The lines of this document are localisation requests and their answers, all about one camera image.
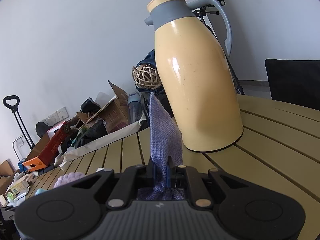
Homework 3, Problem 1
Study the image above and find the open cardboard box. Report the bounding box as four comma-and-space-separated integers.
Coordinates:
76, 80, 130, 134

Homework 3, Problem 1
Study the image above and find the purple woven cloth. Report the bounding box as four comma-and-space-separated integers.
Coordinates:
137, 92, 187, 201

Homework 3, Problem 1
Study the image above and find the white wall socket plate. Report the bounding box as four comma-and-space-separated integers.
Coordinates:
48, 112, 59, 126
56, 106, 69, 121

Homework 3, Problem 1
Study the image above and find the pink white box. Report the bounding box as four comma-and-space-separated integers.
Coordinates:
47, 121, 65, 139

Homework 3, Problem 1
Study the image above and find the black folding chair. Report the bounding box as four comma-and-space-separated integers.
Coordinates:
265, 59, 320, 110

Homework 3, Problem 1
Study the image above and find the long red box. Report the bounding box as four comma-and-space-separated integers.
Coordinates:
39, 121, 68, 167

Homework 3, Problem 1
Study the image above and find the grey blue water bottle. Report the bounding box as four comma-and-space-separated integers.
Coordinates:
127, 92, 143, 125

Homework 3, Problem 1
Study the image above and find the lavender fluffy cloth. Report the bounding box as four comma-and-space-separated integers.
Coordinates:
53, 172, 87, 188

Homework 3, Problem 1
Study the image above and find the small cardboard box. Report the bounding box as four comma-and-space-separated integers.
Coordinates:
0, 160, 15, 200

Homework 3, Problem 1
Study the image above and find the orange box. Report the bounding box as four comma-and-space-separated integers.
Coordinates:
22, 156, 48, 172

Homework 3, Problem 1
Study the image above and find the black wagon pull handle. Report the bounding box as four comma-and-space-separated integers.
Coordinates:
3, 95, 35, 152

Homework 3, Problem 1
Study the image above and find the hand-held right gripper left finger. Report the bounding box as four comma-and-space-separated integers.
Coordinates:
71, 156, 157, 209

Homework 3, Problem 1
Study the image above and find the yellow thermos jug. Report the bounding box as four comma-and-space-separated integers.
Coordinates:
144, 0, 244, 153

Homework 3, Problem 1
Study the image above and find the wicker ball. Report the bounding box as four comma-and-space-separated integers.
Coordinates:
132, 64, 162, 90

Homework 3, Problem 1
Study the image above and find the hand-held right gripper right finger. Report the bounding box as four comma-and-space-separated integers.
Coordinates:
166, 156, 249, 209

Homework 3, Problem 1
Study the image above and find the tan folding table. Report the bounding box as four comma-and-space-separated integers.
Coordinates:
26, 94, 320, 240

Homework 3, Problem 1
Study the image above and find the black plastic bag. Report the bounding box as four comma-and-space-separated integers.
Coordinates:
75, 120, 108, 148

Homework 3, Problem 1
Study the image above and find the dark blue bag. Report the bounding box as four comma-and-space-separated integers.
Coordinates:
136, 49, 173, 118

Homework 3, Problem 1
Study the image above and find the yellow green packet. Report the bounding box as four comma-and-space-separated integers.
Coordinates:
10, 181, 30, 194

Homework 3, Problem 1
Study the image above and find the black pouch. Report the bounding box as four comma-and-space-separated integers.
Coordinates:
81, 97, 100, 114

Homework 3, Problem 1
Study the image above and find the black backpack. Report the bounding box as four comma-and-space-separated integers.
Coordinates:
36, 121, 52, 138

